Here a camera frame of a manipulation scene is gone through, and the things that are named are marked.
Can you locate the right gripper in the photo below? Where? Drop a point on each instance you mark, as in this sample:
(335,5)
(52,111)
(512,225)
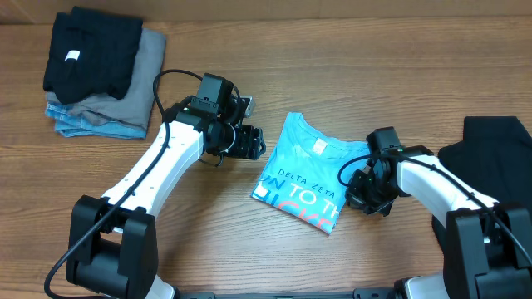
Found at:
(362,198)

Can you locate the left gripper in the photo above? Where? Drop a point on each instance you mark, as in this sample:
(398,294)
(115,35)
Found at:
(250,136)

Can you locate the light blue printed t-shirt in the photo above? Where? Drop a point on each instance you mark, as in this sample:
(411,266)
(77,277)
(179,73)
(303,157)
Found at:
(306,173)

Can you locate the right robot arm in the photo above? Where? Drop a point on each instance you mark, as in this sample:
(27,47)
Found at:
(487,244)

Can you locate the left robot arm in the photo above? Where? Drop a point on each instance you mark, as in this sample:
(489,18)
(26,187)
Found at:
(113,248)

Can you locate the folded grey garment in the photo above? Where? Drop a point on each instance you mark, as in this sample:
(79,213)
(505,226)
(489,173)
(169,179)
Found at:
(135,108)

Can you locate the black garment at right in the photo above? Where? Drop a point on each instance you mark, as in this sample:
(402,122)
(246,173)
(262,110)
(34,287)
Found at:
(494,158)

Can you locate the folded blue jeans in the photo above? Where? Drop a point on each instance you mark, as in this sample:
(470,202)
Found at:
(74,126)

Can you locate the folded black garment on stack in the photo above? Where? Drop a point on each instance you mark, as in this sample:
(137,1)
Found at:
(91,52)

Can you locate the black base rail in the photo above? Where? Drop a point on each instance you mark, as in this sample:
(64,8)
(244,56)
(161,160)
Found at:
(282,295)

